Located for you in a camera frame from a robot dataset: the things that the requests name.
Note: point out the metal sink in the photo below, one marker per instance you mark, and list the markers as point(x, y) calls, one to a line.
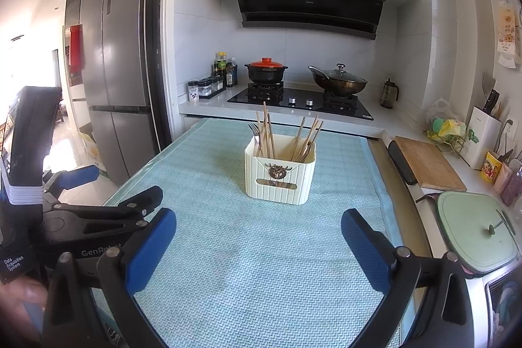
point(505, 307)

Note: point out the thin metal tool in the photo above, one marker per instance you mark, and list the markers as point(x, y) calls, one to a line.
point(505, 221)

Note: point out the black range hood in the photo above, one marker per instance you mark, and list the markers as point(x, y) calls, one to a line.
point(306, 9)

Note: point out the wok with glass lid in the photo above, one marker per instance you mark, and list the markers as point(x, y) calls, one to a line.
point(338, 85)

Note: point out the rack of spice jars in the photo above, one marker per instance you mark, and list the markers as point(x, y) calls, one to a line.
point(212, 88)

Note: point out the pink cup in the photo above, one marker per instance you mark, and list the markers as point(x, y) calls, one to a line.
point(501, 179)

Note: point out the light blue table mat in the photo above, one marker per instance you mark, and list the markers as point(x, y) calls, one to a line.
point(244, 250)

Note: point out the black oblong object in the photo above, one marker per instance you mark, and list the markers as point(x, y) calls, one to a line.
point(401, 164)

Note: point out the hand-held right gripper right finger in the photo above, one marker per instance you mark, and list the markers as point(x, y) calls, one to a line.
point(365, 250)

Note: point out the white spice jar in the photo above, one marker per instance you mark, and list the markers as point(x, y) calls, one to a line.
point(193, 92)

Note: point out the plastic bag with produce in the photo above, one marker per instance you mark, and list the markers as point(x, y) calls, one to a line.
point(446, 128)

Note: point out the yellow cap oil bottle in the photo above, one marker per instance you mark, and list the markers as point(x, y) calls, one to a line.
point(221, 64)

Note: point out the white wall outlet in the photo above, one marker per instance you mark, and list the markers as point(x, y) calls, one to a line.
point(509, 130)

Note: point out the black gas stove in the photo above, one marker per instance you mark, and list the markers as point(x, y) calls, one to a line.
point(301, 103)

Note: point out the yellow printed cup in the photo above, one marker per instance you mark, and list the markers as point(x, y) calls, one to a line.
point(490, 168)

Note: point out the cream ribbed utensil holder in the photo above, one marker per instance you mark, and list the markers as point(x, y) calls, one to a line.
point(281, 185)

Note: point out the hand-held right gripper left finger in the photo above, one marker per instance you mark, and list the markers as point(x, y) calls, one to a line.
point(149, 250)

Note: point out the white knife block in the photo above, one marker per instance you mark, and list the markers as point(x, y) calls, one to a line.
point(481, 140)

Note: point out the hanging printed paper bag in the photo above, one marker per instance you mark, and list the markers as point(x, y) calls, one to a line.
point(507, 34)

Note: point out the person's left hand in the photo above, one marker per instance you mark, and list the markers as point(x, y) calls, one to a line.
point(20, 295)

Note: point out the purple soap bottle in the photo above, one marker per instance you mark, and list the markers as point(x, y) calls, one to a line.
point(513, 185)

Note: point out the grey refrigerator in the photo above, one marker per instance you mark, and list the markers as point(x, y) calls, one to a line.
point(118, 66)

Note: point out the wooden cutting board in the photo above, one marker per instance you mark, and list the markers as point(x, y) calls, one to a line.
point(428, 164)

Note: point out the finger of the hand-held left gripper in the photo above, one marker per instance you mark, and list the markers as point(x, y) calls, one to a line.
point(122, 207)
point(77, 176)

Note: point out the cardboard box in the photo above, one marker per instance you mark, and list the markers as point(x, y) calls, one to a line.
point(93, 152)

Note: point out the dark glass pitcher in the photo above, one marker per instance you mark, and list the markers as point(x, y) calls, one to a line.
point(388, 95)

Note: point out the green lidded electric pan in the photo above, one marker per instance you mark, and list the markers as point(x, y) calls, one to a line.
point(469, 229)

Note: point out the black clay pot red lid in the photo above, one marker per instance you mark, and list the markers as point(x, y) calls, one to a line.
point(266, 73)

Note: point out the pile of wooden chopsticks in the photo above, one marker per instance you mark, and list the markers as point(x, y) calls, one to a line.
point(267, 136)

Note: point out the dark sauce bottle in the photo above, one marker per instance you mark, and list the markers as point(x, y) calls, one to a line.
point(231, 75)

